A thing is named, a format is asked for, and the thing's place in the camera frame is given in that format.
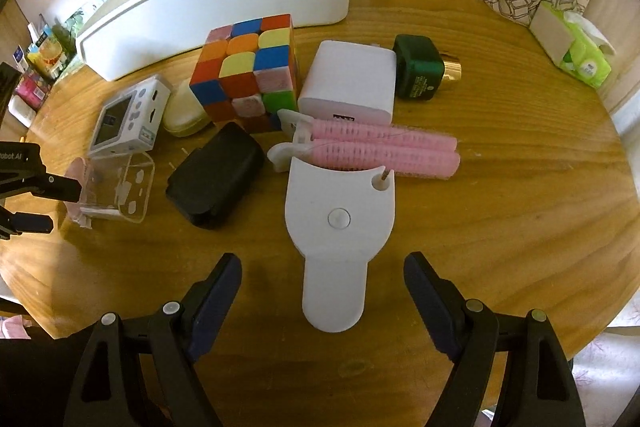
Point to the white handheld game console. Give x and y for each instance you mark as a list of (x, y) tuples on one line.
[(127, 119)]

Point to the blue and white tube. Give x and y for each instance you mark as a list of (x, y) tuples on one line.
[(18, 57)]

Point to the clear acrylic case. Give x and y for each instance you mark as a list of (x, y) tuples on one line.
[(120, 187)]

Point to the black pouch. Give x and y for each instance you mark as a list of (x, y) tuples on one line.
[(215, 177)]

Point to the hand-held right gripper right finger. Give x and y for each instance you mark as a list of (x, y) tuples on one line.
[(430, 304)]

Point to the green jar with gold cap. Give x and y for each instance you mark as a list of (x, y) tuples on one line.
[(417, 67)]

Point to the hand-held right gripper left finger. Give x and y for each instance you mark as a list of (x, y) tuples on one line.
[(216, 307)]

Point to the white plastic tape measure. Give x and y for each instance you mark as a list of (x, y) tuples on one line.
[(340, 227)]

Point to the white power adapter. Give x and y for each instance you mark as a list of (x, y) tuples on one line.
[(350, 77)]

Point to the multicoloured puzzle cube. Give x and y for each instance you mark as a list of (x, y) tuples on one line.
[(245, 72)]

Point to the green tissue pack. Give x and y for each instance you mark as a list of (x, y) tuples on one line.
[(580, 52)]

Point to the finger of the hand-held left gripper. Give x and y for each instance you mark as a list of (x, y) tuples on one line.
[(62, 188), (30, 223)]

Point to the yellow juice carton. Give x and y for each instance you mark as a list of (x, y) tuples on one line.
[(50, 54)]

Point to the cream oval case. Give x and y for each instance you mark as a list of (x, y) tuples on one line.
[(187, 114)]

